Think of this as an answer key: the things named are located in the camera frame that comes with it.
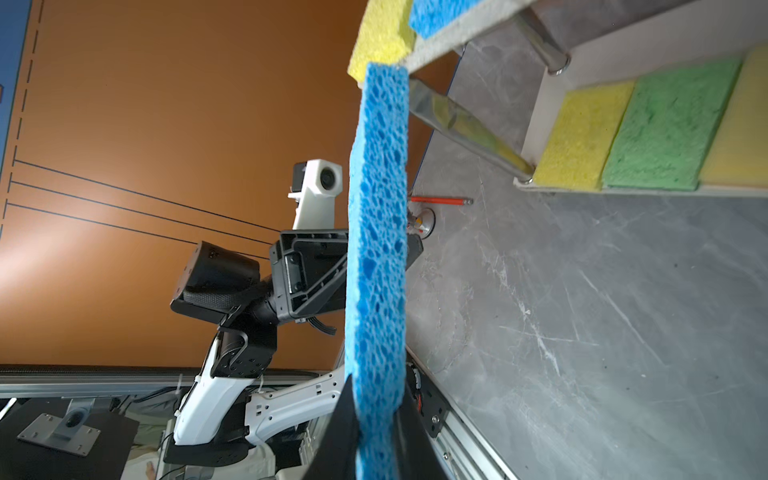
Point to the blue textured sponge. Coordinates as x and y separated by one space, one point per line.
428 17

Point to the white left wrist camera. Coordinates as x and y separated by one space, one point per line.
315 186

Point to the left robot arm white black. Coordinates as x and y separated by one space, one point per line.
223 417

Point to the light blue sponge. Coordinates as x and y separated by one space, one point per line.
375 319

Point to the red handled small tool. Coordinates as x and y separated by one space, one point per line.
442 200

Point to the pale yellow orange sponge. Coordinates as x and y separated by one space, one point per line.
738 154

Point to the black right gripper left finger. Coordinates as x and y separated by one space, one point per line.
336 457

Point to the yellow green textured sponge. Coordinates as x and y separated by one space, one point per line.
582 137

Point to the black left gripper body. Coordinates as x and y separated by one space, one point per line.
308 279

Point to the large yellow textured sponge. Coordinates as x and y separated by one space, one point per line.
384 36

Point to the white two-tier shelf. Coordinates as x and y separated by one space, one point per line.
695 32

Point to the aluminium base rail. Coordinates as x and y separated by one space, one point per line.
73 425

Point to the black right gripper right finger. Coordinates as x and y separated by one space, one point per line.
415 456

